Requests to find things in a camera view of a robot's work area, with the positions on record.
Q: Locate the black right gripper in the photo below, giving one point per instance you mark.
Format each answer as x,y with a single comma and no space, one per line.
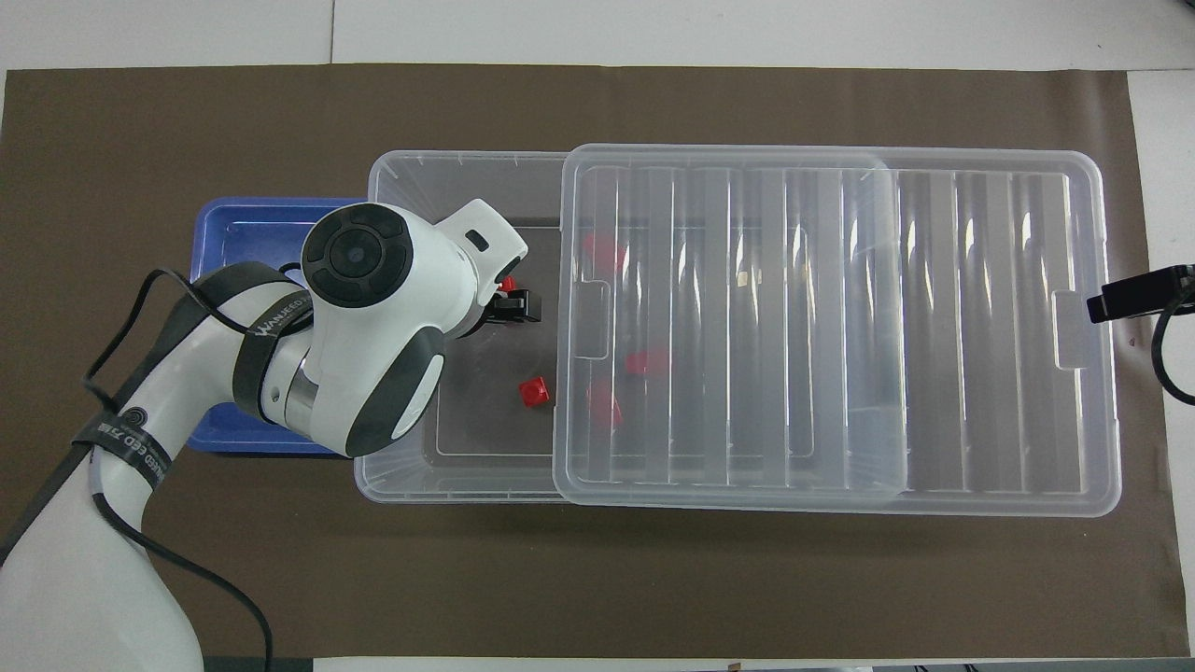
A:
1158,289

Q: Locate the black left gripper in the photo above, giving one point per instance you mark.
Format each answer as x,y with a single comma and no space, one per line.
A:
518,306

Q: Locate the clear ribbed plastic lid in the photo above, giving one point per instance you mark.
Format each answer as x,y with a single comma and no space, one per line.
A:
980,327

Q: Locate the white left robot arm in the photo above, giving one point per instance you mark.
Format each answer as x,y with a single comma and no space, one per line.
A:
373,327

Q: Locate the clear plastic storage box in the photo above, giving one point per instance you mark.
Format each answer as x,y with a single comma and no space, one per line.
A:
467,439

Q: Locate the blue plastic tray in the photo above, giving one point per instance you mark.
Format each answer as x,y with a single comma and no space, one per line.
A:
233,243

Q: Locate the brown table mat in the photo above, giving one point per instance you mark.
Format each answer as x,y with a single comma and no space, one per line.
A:
560,588

